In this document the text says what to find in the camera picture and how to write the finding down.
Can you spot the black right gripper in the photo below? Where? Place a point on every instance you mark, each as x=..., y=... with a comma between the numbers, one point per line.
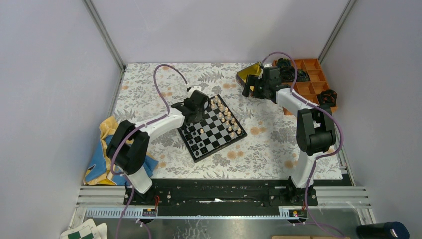
x=252, y=80

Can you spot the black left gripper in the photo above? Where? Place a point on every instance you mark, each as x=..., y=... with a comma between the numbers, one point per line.
x=200, y=116

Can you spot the gold tin box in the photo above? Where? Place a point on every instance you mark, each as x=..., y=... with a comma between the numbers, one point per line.
x=254, y=69

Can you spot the black grey chess board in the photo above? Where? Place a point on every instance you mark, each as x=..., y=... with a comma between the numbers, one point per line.
x=217, y=126

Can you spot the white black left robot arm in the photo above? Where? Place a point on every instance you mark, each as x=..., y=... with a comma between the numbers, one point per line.
x=128, y=147

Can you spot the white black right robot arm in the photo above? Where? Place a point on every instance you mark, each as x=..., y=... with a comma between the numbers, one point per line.
x=315, y=131

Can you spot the rolled blue floral tie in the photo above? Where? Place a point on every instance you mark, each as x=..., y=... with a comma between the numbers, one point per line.
x=282, y=63

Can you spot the rolled dark floral tie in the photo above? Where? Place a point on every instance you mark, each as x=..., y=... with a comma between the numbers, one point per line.
x=287, y=74

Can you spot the rolled green floral tie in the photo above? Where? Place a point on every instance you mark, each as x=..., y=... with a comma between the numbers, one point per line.
x=302, y=76

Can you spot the orange wooden divider tray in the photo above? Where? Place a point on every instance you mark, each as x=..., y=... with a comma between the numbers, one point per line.
x=317, y=83

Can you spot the floral table mat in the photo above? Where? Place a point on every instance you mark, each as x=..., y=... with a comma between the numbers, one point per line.
x=269, y=151

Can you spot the rolled black orange tie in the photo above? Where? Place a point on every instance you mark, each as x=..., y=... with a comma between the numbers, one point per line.
x=327, y=97

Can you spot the blue yellow cloth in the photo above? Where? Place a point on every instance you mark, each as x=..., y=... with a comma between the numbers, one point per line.
x=98, y=171

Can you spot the green white checker card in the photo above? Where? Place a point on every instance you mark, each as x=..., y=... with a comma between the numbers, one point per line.
x=87, y=230

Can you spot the dark blue cylinder bottle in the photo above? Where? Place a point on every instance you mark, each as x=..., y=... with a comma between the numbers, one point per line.
x=387, y=230

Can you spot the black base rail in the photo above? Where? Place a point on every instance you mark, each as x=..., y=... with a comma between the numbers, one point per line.
x=189, y=197

